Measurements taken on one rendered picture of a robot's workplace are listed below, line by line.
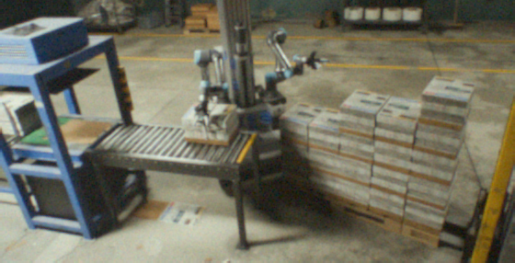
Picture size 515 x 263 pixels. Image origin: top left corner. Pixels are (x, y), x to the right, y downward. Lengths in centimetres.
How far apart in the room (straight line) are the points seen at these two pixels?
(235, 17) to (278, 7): 633
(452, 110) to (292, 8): 747
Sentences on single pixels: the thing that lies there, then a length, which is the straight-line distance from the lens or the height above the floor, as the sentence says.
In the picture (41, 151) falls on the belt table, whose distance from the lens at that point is 374.
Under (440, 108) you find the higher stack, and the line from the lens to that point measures 289.
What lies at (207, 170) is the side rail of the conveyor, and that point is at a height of 75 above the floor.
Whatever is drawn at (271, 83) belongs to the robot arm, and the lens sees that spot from 381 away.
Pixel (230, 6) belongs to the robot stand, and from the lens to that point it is 369.
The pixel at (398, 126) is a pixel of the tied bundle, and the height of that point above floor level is 100.
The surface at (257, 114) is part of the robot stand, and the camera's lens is 388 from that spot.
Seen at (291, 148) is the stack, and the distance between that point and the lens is 355.
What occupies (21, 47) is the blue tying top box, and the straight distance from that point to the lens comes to 337.
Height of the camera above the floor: 242
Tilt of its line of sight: 27 degrees down
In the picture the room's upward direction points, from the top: 4 degrees counter-clockwise
